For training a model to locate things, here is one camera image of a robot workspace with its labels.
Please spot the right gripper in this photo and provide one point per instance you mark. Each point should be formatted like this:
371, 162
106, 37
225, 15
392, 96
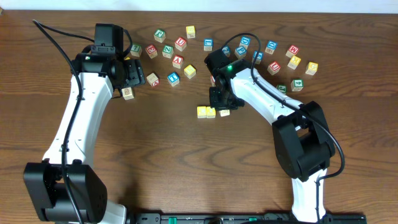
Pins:
219, 98

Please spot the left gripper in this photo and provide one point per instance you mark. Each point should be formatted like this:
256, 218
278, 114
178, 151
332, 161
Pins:
135, 73

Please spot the green R block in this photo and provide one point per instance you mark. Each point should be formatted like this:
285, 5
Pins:
224, 113

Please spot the yellow O block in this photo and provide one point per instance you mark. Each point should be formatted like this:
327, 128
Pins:
210, 112

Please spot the yellow C block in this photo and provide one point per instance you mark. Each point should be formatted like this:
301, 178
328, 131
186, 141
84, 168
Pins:
201, 112

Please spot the blue L block top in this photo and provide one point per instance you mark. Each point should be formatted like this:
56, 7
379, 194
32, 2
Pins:
208, 45

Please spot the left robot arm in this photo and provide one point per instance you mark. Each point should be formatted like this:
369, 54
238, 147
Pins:
63, 186

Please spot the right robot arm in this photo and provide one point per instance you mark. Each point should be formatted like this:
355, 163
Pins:
303, 147

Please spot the plain wooden picture block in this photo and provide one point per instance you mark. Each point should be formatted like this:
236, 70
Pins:
128, 93

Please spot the red-sided wooden block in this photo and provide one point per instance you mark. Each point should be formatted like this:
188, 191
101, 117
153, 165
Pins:
153, 79

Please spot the green 7 block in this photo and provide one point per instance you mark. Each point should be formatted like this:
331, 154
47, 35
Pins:
136, 50

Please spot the blue T block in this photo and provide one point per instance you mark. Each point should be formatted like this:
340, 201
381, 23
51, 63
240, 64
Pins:
173, 79

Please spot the yellow S block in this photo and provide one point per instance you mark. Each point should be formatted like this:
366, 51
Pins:
190, 71

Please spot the green Z block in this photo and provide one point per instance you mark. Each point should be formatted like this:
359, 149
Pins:
167, 51

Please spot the red A block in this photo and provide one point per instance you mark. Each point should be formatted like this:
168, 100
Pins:
177, 61

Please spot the green J block top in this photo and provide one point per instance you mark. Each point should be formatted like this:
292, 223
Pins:
159, 35

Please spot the green j block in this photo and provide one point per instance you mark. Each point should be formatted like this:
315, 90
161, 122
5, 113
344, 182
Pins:
282, 88
159, 35

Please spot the blue 2 block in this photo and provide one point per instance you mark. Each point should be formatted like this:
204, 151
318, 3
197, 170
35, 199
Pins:
226, 50

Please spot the blue P block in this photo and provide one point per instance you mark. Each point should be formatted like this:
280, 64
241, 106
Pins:
240, 52

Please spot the blue 5 block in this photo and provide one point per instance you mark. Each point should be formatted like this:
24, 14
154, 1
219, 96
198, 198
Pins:
257, 57

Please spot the red U block left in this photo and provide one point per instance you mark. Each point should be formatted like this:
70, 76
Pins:
180, 44

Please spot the red u block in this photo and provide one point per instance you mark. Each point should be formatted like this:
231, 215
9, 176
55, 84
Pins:
273, 68
180, 44

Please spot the red U block right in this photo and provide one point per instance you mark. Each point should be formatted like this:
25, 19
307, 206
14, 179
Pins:
273, 68

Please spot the blue D block upper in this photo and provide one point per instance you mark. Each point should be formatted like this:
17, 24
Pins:
244, 42

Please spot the blue d block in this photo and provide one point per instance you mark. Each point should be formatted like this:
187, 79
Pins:
244, 42
271, 47

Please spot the green J block lower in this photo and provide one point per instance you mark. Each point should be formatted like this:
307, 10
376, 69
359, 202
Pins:
282, 88

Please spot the plain yellow block top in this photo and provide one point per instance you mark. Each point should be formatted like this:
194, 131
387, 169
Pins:
190, 31

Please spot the blue D block right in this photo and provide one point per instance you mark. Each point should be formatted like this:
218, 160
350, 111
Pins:
271, 47

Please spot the green 4 block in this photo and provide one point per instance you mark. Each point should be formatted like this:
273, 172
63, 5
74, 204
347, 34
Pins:
297, 85

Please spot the yellow K block right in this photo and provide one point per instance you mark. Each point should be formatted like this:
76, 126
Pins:
294, 62

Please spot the red M block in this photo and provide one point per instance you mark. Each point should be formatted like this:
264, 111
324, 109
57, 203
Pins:
292, 50

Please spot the yellow G block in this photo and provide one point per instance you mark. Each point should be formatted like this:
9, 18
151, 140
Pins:
311, 68

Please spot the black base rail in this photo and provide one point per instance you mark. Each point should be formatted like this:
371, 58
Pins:
156, 218

